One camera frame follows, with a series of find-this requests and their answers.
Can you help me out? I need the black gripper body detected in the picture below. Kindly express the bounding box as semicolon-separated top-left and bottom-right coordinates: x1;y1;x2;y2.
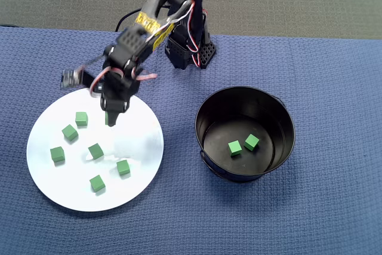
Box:
100;69;141;112

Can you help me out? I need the blue woven tablecloth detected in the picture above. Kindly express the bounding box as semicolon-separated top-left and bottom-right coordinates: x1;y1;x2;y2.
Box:
0;24;382;255

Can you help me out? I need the bare wrist camera circuit board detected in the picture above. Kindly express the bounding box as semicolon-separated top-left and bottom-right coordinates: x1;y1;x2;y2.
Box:
60;68;86;88

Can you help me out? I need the black round metal bucket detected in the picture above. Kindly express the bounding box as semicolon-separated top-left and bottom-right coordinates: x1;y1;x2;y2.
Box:
194;86;296;183

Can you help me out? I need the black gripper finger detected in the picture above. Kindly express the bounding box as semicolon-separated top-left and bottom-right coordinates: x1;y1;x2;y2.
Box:
105;110;121;128

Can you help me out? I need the red white servo wire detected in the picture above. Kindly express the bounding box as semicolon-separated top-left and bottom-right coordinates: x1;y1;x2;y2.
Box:
89;66;159;97

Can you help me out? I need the white round plate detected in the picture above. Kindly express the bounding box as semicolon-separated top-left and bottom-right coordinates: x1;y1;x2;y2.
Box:
26;87;165;213

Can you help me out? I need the thick black cable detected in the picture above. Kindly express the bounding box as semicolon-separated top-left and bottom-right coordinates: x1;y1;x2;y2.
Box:
115;8;143;33

